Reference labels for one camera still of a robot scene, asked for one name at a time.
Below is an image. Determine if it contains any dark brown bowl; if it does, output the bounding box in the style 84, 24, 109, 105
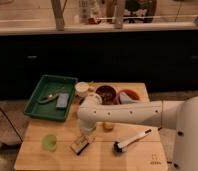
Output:
96, 85, 116, 105

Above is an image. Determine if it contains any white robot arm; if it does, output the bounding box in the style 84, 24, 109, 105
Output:
77, 93, 198, 171

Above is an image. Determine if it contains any green handled utensil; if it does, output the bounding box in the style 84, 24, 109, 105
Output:
37, 87, 64, 104

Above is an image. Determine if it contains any green plastic tray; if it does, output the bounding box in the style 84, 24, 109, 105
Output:
24, 75, 77, 121

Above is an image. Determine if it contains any white paper cup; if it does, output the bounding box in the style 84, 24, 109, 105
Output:
75, 82, 89, 97

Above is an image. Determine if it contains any green plastic cup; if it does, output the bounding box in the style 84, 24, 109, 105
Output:
41, 134, 57, 151

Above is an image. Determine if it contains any small orange object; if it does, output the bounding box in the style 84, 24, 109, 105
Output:
103, 122, 114, 131

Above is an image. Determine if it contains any black cabinet counter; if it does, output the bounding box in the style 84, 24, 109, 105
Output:
0, 30, 198, 100

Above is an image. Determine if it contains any grey sponge block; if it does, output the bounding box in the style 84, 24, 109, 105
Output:
56, 93, 69, 108

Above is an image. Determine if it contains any wooden felt eraser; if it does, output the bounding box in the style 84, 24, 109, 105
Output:
71, 136, 90, 155

